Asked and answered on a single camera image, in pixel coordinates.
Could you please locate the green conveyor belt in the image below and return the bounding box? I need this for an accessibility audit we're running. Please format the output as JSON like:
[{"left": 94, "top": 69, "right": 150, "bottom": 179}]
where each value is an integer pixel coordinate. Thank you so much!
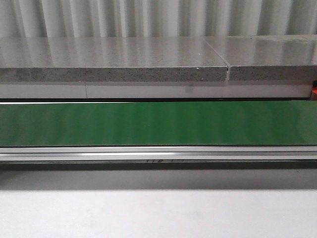
[{"left": 0, "top": 100, "right": 317, "bottom": 147}]

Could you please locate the orange red object at edge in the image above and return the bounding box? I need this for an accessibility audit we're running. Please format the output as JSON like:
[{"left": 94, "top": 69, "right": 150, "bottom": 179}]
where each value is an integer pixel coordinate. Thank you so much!
[{"left": 310, "top": 80, "right": 317, "bottom": 101}]

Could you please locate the white corrugated curtain backdrop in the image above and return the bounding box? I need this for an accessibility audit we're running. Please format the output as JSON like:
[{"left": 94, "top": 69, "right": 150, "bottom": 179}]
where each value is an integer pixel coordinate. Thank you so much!
[{"left": 0, "top": 0, "right": 317, "bottom": 37}]

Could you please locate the silver aluminium conveyor rail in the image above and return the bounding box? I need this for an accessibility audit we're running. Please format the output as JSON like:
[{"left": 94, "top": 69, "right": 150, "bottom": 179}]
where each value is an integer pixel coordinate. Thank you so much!
[{"left": 0, "top": 146, "right": 317, "bottom": 162}]

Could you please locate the grey stone slab left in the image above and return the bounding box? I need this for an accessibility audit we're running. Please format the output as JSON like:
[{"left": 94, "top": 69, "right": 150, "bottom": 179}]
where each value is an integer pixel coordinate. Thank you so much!
[{"left": 0, "top": 37, "right": 227, "bottom": 82}]

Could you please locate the grey stone slab right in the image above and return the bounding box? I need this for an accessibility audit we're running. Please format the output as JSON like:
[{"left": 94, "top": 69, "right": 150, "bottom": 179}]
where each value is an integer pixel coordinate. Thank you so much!
[{"left": 205, "top": 35, "right": 317, "bottom": 82}]

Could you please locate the grey stone slab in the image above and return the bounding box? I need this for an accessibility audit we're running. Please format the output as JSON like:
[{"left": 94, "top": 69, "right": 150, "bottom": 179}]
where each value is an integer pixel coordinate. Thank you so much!
[
  {"left": 0, "top": 37, "right": 227, "bottom": 82},
  {"left": 205, "top": 35, "right": 317, "bottom": 82}
]

